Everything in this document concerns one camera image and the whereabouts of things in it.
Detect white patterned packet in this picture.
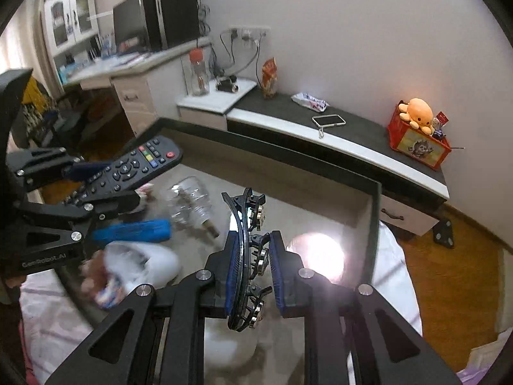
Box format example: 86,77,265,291
82,254,133,309

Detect white glass door cabinet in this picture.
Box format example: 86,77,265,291
43,0,100,59

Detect small black device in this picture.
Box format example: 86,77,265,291
215,74,240,93

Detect black metal floor bracket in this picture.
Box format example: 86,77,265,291
432,217,456,249

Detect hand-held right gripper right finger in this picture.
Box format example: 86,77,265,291
268,230,461,385

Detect clear jar with red lid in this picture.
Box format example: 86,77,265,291
188,48,211,97

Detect white wall outlet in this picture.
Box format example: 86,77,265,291
228,25,270,43

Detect blue comb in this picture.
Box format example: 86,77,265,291
93,219,172,245

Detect clear glass bottle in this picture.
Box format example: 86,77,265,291
166,176,220,238

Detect black and white low cabinet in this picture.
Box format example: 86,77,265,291
177,76,450,242

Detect white striped blanket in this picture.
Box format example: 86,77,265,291
18,221,424,385

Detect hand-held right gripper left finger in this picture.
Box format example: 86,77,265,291
44,230,243,385

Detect small figurines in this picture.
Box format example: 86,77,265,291
431,110,450,141

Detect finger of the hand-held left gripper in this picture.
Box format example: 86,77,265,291
14,148,118,189
24,190,140,249

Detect black remote control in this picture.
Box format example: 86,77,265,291
64,135,184,209

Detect white desk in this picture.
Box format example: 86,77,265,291
60,36,213,137

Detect red cartoon box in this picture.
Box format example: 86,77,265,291
387,104,453,171

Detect patterned clothes pile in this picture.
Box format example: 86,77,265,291
20,78,55,149

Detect orange octopus plush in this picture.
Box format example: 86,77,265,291
397,97,435,131

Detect black hair clip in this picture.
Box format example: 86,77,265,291
221,188,273,333

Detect black computer tower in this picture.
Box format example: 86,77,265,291
142,0,201,51

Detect white snack packet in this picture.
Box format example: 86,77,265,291
290,92,330,112

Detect pink box with black rim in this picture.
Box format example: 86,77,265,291
52,116,382,385

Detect orange snack bag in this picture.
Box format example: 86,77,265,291
260,57,279,100

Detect white smartphone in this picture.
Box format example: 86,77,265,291
312,113,347,139

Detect black computer monitor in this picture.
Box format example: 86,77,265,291
113,0,152,55

